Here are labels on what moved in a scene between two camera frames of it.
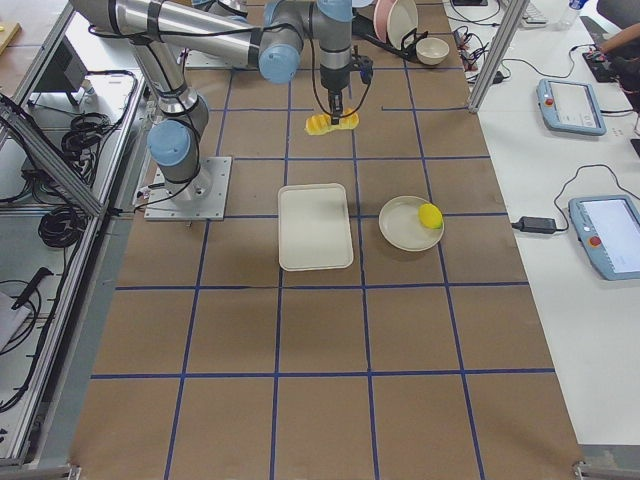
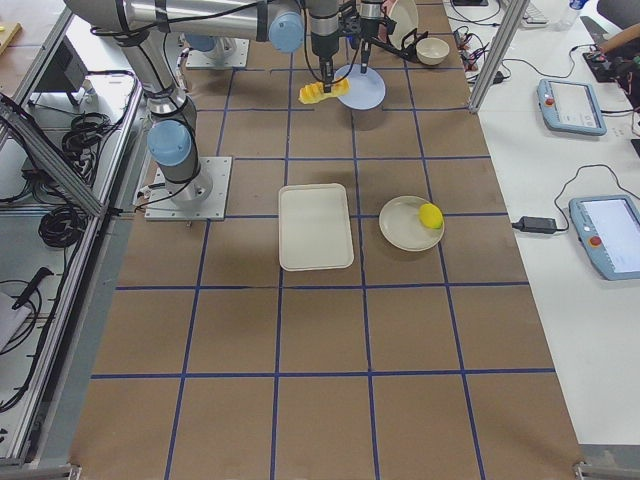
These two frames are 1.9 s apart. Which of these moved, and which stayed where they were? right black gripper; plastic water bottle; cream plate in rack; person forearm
Moved: right black gripper
Stayed: person forearm; cream plate in rack; plastic water bottle
